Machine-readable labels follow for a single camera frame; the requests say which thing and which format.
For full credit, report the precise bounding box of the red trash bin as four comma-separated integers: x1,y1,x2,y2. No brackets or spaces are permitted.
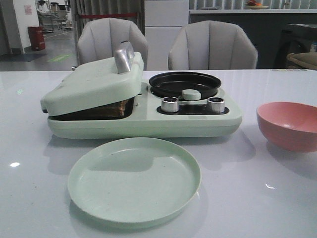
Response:
28,26,46,51

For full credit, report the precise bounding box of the beige upholstered chair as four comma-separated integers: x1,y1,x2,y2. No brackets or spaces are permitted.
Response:
77,18,148,70
168,20,258,70

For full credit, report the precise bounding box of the mint green sandwich maker lid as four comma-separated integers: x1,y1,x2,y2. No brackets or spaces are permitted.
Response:
40,41,144,116

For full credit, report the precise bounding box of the left beige upholstered chair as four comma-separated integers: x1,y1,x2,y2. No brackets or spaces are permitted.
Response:
77,18,148,70

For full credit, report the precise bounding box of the right beige upholstered chair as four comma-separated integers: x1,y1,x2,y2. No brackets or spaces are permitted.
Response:
168,20,258,70

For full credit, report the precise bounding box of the pink plastic bowl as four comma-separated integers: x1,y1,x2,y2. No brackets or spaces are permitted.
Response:
257,102,317,152

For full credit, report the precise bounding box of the white bread slice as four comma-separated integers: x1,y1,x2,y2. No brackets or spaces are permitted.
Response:
50,97,134,121

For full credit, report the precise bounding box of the mint green round plate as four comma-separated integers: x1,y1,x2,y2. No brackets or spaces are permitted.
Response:
68,138,201,228

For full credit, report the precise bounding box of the dark grey counter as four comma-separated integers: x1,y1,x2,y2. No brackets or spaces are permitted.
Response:
189,9,317,69

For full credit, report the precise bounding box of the white cabinet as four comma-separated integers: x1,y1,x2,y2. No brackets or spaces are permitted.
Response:
144,0,189,70

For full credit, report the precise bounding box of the right silver control knob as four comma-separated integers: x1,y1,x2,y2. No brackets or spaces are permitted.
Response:
206,97,225,114

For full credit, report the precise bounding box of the tan cushioned seat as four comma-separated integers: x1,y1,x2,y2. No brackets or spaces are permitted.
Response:
286,52,317,70

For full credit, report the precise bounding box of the mint green breakfast maker base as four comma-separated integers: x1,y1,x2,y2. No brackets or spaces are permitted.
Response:
48,81,242,139

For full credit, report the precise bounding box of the plate of fruit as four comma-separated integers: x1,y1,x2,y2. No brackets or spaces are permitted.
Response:
246,0,269,9

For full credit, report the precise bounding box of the left silver control knob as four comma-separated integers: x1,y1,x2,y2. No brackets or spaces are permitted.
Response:
161,96,179,113

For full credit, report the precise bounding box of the black round frying pan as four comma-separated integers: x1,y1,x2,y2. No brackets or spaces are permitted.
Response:
149,71,221,99

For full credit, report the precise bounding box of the red barrier belt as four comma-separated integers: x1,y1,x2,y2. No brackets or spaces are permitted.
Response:
78,12,138,19

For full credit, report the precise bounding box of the silver control knob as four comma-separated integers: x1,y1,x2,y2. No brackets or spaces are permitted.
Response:
206,97,225,114
161,96,179,113

